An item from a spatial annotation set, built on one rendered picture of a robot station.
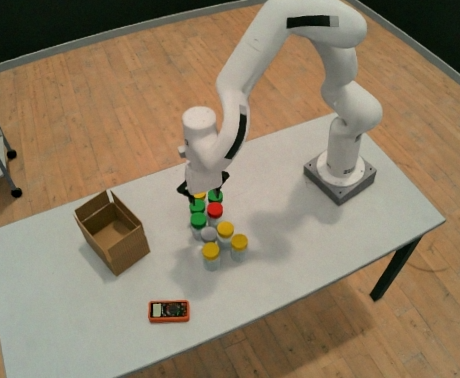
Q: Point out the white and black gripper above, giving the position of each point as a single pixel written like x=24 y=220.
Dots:
x=201 y=181

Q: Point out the glass bottle with green cap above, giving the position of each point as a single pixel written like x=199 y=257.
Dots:
x=212 y=197
x=199 y=207
x=198 y=221

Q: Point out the open brown cardboard box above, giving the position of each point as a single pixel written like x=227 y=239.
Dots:
x=109 y=225

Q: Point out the glass bottle with grey cap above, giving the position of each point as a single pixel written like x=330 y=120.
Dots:
x=209 y=234

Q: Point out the red-capped bottle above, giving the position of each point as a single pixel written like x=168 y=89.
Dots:
x=215 y=214

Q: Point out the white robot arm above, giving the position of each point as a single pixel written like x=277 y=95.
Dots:
x=328 y=28

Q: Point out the orange digital multimeter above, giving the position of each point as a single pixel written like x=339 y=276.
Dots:
x=169 y=311

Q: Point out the glass bottle with yellow cap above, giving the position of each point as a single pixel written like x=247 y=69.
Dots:
x=202 y=196
x=225 y=230
x=239 y=248
x=211 y=253

